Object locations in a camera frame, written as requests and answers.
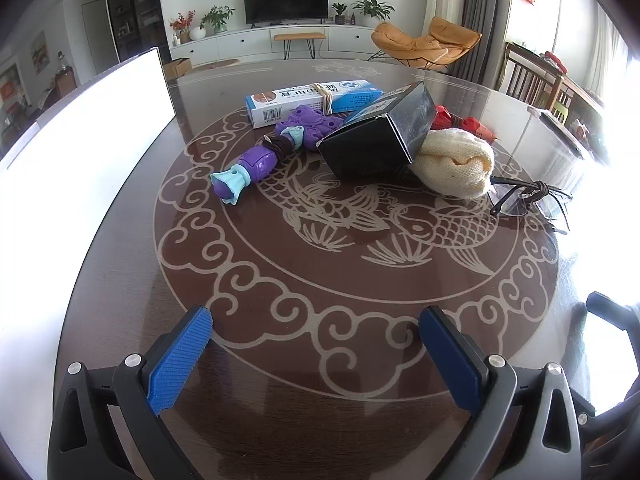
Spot black rectangular box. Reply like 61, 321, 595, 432
316, 81, 437, 180

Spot black frame eyeglasses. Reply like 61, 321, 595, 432
489, 175, 573, 236

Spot grey curtain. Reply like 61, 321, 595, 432
460, 0, 516, 88

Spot brown cardboard box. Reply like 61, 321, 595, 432
162, 57, 193, 81

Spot large leafy potted plant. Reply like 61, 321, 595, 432
351, 0, 396, 26

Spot dark glass display cabinet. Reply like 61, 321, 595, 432
104, 0, 168, 63

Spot red packet with pink end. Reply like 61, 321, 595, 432
460, 116, 501, 143

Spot blue and white carton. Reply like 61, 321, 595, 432
245, 80, 383, 130

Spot white television cabinet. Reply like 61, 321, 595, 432
169, 24, 381, 63

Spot purple and teal toy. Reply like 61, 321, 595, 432
210, 104, 347, 206

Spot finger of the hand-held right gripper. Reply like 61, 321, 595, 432
586, 290, 640, 333

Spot dark remote control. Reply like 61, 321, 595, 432
537, 109, 588, 161

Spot wooden bench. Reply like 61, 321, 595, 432
274, 32, 327, 60

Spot black television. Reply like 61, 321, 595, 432
243, 0, 329, 27

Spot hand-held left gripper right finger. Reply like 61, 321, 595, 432
418, 305, 583, 480

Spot red flowers in vase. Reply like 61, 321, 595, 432
169, 10, 197, 45

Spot wooden side cabinet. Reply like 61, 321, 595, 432
52, 67, 78, 96

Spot orange lounge chair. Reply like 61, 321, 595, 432
371, 16, 483, 71

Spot tan rubber band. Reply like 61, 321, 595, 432
309, 81, 337, 117

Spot cream knitted cloth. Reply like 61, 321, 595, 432
414, 127, 496, 198

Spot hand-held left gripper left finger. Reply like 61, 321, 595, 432
47, 305, 213, 480

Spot dark patterned glass desktop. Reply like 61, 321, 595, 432
52, 57, 640, 480

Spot wooden chair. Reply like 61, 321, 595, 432
502, 42, 566, 111

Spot framed wall painting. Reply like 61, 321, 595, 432
31, 31, 51, 76

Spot bushy green potted plant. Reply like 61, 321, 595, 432
200, 5, 236, 35

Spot large white cardboard box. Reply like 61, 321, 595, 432
0, 47, 177, 441

